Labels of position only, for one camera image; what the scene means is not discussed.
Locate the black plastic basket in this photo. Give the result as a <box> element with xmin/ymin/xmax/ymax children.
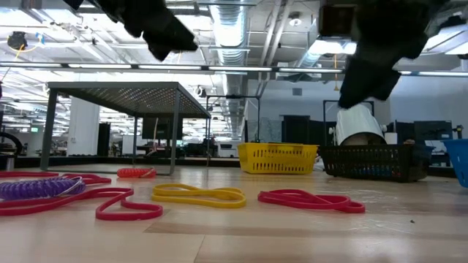
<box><xmin>318</xmin><ymin>143</ymin><xmax>436</xmax><ymax>183</ymax></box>

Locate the yellow plastic basket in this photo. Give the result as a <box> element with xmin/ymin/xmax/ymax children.
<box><xmin>236</xmin><ymin>142</ymin><xmax>320</xmax><ymax>175</ymax></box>

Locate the purple spiral hair tie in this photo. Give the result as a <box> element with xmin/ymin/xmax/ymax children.
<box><xmin>0</xmin><ymin>176</ymin><xmax>87</xmax><ymax>201</ymax></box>

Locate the yellow hanging pendant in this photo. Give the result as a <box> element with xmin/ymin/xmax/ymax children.
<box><xmin>332</xmin><ymin>54</ymin><xmax>340</xmax><ymax>92</ymax></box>

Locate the black background monitor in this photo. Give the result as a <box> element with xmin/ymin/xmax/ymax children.
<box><xmin>414</xmin><ymin>120</ymin><xmax>454</xmax><ymax>142</ymax></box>

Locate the grey perforated metal shelf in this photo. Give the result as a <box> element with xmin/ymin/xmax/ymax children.
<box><xmin>39</xmin><ymin>81</ymin><xmax>212</xmax><ymax>175</ymax></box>

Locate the orange spiral hair tie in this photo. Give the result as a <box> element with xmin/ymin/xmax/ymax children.
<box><xmin>116</xmin><ymin>167</ymin><xmax>157</xmax><ymax>179</ymax></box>

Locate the yellow rubber band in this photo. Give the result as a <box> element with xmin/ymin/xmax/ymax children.
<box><xmin>151</xmin><ymin>182</ymin><xmax>247</xmax><ymax>209</ymax></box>

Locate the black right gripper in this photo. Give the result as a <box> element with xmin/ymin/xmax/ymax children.
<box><xmin>318</xmin><ymin>0</ymin><xmax>450</xmax><ymax>110</ymax></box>

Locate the black ceiling device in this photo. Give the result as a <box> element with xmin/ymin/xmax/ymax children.
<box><xmin>7</xmin><ymin>31</ymin><xmax>29</xmax><ymax>51</ymax></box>

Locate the black curved hose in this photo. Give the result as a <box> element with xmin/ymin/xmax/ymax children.
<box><xmin>0</xmin><ymin>131</ymin><xmax>26</xmax><ymax>158</ymax></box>

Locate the overhead light bar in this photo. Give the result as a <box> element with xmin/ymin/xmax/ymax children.
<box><xmin>0</xmin><ymin>61</ymin><xmax>468</xmax><ymax>77</ymax></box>

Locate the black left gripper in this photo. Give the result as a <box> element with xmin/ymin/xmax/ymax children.
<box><xmin>83</xmin><ymin>0</ymin><xmax>199</xmax><ymax>61</ymax></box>

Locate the dark background monitor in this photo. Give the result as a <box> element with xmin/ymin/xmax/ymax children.
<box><xmin>141</xmin><ymin>117</ymin><xmax>184</xmax><ymax>141</ymax></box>

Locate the blue plastic basket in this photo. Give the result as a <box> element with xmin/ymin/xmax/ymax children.
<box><xmin>441</xmin><ymin>138</ymin><xmax>468</xmax><ymax>189</ymax></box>

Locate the silver ceiling air duct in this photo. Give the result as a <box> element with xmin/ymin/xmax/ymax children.
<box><xmin>210</xmin><ymin>0</ymin><xmax>253</xmax><ymax>98</ymax></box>

